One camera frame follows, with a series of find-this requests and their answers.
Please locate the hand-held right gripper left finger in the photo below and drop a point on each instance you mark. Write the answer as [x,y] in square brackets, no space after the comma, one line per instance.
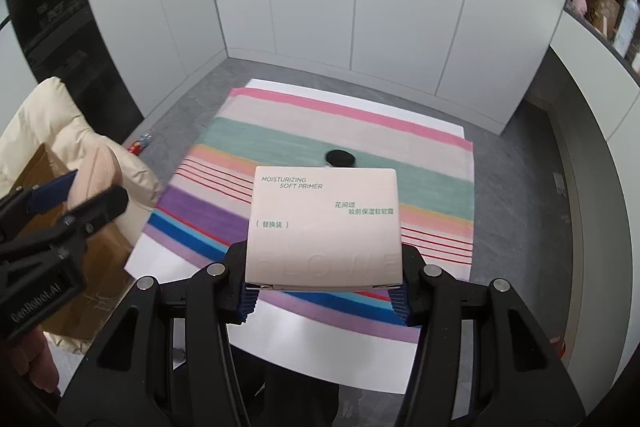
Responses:
[248,304]

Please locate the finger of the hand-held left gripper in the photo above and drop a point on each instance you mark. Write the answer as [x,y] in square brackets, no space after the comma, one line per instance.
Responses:
[52,193]
[107,202]

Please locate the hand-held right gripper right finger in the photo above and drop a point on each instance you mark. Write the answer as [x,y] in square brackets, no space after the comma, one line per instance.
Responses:
[402,305]

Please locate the beige makeup puff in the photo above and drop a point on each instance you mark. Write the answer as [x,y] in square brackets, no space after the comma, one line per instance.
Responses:
[97,174]

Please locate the brown cardboard box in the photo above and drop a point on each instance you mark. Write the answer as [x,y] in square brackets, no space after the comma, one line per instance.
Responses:
[105,257]

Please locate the pale pink cosmetic box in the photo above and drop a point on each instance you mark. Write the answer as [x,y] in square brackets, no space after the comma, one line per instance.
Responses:
[320,232]

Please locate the person's left hand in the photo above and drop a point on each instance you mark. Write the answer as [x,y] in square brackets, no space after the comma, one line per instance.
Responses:
[45,362]

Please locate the red labelled bottle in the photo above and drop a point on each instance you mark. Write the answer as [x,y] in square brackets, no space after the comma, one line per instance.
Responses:
[140,143]

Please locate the person's legs in black pants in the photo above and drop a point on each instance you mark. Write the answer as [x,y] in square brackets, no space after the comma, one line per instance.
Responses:
[300,402]

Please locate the black makeup puff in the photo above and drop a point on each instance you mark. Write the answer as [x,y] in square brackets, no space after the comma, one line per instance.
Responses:
[341,157]

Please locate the black built-in appliance column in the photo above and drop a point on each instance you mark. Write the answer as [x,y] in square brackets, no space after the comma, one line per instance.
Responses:
[60,32]

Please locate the striped colourful cloth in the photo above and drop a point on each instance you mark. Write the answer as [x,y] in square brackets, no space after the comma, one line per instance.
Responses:
[300,132]

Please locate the white cabinet doors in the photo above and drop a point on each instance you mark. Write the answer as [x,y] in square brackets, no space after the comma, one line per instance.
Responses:
[350,7]

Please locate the pink pompom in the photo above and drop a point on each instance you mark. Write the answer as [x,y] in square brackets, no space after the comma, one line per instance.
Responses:
[579,5]

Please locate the paw-shaped brown ornament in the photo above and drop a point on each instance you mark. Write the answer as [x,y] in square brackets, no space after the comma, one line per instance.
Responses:
[602,9]

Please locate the tall white bottle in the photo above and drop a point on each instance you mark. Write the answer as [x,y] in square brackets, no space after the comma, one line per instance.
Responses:
[627,24]

